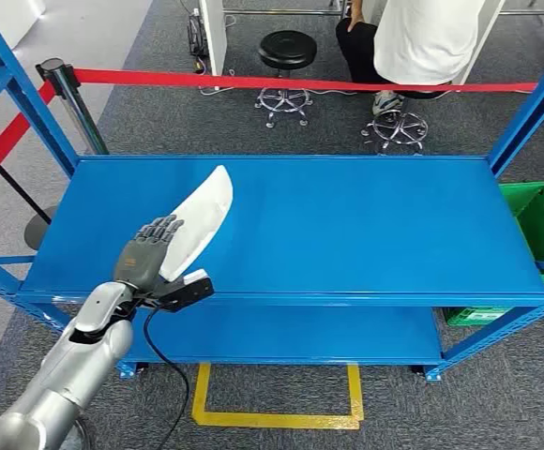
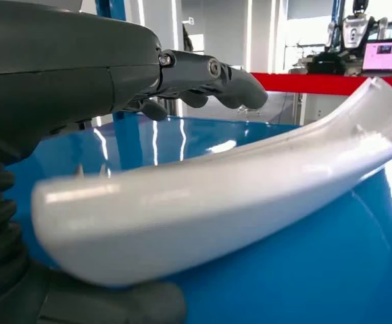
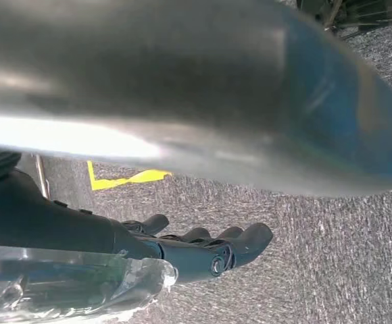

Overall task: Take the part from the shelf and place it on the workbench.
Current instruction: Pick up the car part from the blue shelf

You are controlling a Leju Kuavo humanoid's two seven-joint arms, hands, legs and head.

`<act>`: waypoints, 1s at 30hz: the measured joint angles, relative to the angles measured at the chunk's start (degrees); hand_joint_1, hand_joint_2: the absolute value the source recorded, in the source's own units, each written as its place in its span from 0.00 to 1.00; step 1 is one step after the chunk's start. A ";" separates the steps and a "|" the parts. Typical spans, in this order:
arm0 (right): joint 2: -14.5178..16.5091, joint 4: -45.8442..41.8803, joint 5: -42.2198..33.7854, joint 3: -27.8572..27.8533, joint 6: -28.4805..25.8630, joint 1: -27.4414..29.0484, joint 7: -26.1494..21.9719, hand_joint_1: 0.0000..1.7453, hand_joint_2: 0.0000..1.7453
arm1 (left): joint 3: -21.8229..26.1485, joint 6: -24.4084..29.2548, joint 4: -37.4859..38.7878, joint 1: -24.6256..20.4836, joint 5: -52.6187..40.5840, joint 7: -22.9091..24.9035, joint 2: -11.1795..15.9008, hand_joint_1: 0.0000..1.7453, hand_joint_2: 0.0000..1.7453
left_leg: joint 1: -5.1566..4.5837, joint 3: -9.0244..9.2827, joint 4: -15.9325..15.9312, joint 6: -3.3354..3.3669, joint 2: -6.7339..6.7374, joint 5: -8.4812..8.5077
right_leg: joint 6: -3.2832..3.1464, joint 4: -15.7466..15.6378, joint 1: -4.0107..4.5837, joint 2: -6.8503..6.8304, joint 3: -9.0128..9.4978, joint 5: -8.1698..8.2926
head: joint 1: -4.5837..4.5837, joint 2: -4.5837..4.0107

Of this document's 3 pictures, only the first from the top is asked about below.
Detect white curved plastic part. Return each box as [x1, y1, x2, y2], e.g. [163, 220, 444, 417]
[158, 164, 233, 284]

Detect white floor cable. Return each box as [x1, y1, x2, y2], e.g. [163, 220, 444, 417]
[199, 58, 237, 98]

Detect black round stool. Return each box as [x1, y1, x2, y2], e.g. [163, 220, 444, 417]
[360, 83, 451, 157]
[255, 29, 319, 129]

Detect chrome stanchion post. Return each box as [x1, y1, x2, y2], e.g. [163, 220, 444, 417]
[35, 57, 110, 157]

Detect white desk leg panel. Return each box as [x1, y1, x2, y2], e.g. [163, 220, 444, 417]
[452, 0, 506, 85]
[198, 0, 228, 77]

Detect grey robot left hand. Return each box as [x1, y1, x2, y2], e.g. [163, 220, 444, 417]
[113, 214, 185, 296]

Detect person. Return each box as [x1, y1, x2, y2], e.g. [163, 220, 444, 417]
[335, 0, 489, 117]

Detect blue metal shelf rack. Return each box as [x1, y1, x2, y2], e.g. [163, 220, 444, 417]
[0, 0, 544, 383]

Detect black left camera cable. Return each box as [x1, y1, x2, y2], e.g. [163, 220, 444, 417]
[142, 307, 192, 450]

